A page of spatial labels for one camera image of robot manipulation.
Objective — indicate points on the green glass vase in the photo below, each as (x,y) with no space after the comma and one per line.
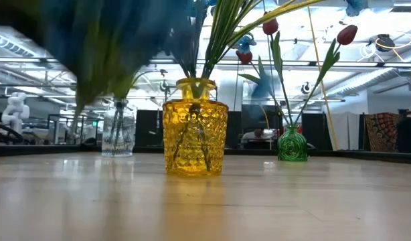
(292,147)

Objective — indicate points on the patterned red tapestry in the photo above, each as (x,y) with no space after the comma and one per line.
(379,130)

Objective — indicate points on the green flower stems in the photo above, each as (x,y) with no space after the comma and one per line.
(270,26)
(101,43)

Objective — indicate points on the person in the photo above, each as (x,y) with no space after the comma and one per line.
(409,134)

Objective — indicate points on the blue artificial flower bunch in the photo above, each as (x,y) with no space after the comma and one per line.
(225,33)
(188,40)

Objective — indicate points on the silver ventilation duct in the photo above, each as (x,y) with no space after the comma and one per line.
(359,82)
(11,50)

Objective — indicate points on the red artificial tulip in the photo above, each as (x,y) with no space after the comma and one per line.
(244,57)
(347,34)

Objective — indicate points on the yellow glass vase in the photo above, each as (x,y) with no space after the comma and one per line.
(192,140)

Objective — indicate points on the clear glass vase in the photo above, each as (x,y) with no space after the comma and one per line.
(120,144)

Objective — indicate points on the white partition panel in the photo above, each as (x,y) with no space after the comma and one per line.
(347,130)

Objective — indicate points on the long ceiling light rail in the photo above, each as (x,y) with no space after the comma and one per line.
(359,63)

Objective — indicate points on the white robot figure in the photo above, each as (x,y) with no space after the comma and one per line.
(15,108)

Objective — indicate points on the black partition panel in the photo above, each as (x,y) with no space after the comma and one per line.
(148,130)
(316,130)

